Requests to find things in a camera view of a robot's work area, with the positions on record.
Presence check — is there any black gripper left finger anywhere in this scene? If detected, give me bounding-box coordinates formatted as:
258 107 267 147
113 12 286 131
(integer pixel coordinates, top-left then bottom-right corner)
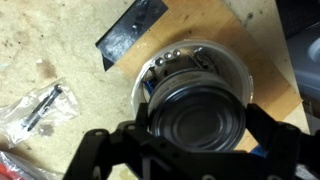
62 102 162 180

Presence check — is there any black flat metal bar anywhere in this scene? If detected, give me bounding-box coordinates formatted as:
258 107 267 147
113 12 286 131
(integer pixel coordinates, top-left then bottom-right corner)
95 0 169 72

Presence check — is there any silver tin can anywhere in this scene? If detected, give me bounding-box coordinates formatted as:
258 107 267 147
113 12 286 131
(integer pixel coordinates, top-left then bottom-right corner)
147 68 248 153

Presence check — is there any wooden cutting board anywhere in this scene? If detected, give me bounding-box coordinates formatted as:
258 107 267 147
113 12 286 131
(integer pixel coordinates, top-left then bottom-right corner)
113 0 303 154

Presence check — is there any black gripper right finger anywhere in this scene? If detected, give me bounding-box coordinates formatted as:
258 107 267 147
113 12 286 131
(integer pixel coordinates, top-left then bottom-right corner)
244 103 320 180

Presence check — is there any small bag with black bolt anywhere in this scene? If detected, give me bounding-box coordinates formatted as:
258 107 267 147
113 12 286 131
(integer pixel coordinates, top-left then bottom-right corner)
0 77 81 150

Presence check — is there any white washing machine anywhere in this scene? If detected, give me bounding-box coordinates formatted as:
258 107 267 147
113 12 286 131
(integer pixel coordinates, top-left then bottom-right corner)
286 21 320 101

